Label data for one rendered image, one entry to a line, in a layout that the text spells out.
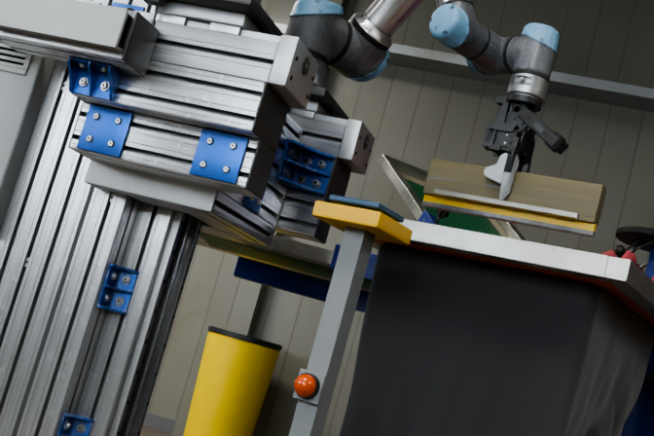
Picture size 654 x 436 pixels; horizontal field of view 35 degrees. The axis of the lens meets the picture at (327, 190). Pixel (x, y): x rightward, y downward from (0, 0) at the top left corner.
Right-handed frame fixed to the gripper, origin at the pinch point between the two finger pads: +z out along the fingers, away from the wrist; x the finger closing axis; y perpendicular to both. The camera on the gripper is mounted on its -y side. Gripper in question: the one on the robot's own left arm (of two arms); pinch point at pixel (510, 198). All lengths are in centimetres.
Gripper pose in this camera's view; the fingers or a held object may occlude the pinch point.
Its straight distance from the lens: 202.4
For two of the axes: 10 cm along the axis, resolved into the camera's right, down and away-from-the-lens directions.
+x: -4.8, -2.7, -8.4
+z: -2.7, 9.5, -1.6
